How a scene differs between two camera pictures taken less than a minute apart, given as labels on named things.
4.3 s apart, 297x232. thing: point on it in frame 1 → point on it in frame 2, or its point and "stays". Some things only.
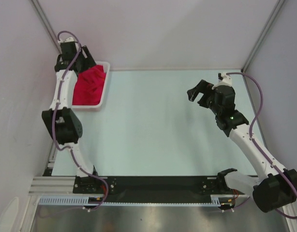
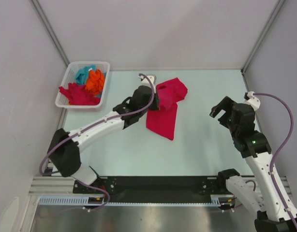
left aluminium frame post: (47, 24) stays
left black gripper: (88, 62) → (156, 101)
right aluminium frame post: (275, 12) stays
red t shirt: (89, 86) → (163, 121)
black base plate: (153, 189) stays
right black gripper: (202, 86) → (225, 104)
